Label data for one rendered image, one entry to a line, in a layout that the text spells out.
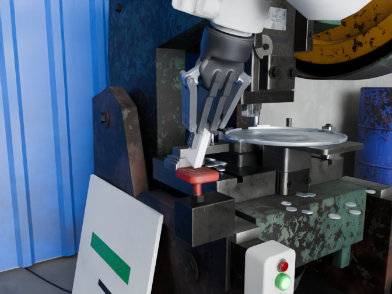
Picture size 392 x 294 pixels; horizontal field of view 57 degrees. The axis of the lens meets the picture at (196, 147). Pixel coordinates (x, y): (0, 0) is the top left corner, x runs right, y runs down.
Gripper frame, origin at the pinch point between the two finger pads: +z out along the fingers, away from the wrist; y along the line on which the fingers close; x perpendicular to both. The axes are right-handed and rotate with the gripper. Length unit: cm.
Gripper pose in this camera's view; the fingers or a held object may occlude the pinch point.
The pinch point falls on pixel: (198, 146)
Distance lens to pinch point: 62.1
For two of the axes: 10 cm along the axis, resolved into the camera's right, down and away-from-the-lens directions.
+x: -5.2, -5.4, 6.6
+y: 8.2, -1.1, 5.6
